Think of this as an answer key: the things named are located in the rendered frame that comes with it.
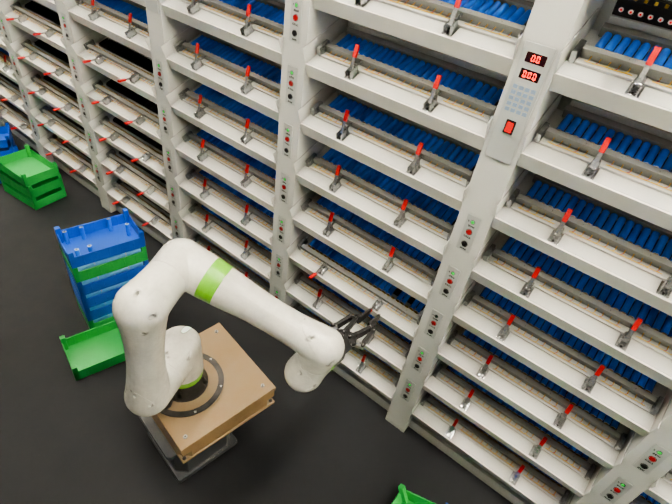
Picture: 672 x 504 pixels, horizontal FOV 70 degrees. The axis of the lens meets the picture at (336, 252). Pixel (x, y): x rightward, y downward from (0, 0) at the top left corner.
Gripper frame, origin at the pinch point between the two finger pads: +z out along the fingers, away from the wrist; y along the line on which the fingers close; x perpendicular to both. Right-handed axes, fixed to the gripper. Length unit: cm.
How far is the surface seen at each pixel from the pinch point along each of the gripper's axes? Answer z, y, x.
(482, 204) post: 5, -18, -51
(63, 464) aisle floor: -70, 67, 77
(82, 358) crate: -41, 104, 72
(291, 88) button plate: 5, 52, -59
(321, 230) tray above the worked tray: 14.4, 34.4, -11.7
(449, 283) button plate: 9.5, -17.8, -21.5
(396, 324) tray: 15.9, -4.9, 8.4
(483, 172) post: 4, -15, -60
